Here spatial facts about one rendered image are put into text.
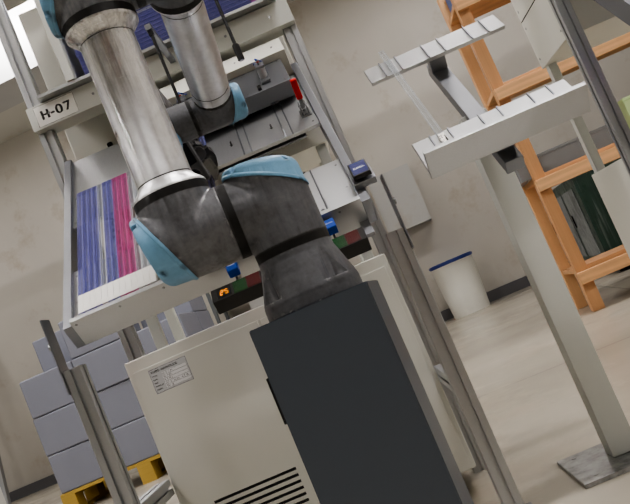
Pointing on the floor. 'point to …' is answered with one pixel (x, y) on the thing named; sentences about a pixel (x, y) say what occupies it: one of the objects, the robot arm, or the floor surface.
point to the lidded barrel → (461, 285)
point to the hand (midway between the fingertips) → (211, 181)
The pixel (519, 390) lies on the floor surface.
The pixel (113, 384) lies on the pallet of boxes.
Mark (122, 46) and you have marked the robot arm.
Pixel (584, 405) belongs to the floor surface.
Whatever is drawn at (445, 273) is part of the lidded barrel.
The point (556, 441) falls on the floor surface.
